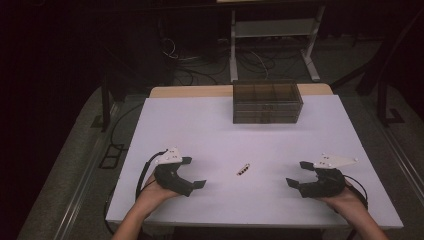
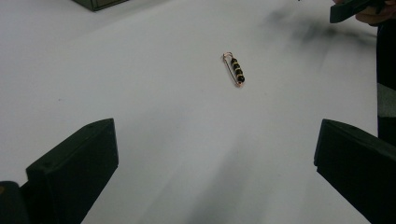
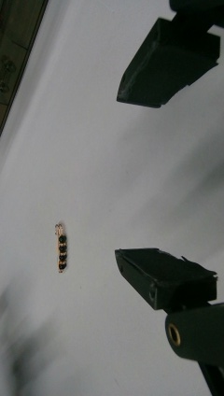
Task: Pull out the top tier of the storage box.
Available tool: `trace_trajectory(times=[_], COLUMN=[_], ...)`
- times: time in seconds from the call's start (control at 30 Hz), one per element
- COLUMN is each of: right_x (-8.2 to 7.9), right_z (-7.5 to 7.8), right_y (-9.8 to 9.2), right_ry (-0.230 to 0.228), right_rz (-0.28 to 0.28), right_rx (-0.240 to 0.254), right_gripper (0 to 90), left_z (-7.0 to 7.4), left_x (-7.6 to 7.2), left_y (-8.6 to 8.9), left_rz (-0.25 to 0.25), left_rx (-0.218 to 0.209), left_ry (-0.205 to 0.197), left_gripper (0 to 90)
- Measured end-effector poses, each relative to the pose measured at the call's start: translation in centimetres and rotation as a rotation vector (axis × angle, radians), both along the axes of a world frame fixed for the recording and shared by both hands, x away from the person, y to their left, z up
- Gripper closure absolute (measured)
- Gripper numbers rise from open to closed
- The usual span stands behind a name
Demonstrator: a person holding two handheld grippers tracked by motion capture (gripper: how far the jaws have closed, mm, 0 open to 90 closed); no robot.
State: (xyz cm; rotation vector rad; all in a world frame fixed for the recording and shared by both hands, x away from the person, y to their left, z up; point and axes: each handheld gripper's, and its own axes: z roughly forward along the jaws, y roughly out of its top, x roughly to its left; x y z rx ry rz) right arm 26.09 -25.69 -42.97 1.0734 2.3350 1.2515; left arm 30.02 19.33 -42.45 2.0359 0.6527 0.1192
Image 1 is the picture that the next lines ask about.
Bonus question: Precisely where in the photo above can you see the person's right hand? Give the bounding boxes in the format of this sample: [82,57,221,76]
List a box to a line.
[318,179,368,222]

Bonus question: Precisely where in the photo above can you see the white floor cable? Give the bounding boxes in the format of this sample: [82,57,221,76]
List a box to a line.
[161,37,201,62]

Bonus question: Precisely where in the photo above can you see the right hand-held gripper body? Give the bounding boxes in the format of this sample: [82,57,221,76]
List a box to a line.
[298,153,360,199]

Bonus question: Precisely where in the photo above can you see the smoky clear plastic drawer box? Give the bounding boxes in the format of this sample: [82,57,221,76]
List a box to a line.
[232,79,305,125]

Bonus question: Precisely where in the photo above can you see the dark metal stand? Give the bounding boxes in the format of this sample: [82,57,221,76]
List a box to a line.
[90,43,153,132]
[331,9,424,128]

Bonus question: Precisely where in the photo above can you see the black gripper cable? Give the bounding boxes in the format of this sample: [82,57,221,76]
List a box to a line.
[134,150,168,202]
[343,174,370,212]

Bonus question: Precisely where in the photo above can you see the white metal desk frame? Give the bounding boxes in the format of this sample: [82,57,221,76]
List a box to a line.
[229,4,327,83]

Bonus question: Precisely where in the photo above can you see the grey metal floor rail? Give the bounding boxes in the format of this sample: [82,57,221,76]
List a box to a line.
[378,124,424,205]
[52,99,122,240]

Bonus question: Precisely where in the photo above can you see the black floor bracket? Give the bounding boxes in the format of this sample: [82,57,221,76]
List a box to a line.
[98,143,130,170]

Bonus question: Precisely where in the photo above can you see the tangle of black floor cables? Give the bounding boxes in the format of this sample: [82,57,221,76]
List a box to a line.
[159,36,313,86]

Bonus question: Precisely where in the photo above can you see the black beaded gold ornament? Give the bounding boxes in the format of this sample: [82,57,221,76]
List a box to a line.
[236,162,251,177]

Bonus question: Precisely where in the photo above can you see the white board table cover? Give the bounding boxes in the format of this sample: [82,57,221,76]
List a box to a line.
[105,94,405,231]

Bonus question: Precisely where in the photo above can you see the person's left hand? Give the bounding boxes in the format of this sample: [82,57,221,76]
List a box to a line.
[135,173,181,214]

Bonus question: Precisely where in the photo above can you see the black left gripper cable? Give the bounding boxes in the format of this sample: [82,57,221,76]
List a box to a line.
[134,150,168,202]

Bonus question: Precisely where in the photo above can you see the black floor cable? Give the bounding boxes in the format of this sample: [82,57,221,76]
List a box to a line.
[109,102,145,152]

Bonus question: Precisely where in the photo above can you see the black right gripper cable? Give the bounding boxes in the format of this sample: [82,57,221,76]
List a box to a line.
[343,174,370,212]

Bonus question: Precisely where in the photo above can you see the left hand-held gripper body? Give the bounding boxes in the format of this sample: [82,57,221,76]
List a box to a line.
[153,146,195,198]

